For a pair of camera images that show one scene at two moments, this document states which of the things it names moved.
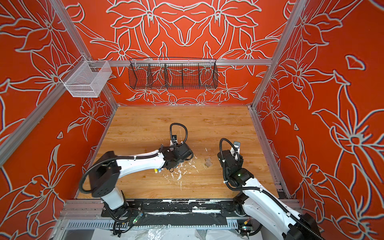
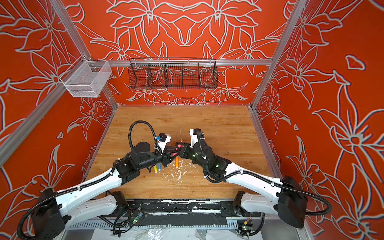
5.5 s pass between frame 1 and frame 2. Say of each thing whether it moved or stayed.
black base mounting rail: stayed
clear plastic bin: stayed
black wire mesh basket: stayed
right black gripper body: moved
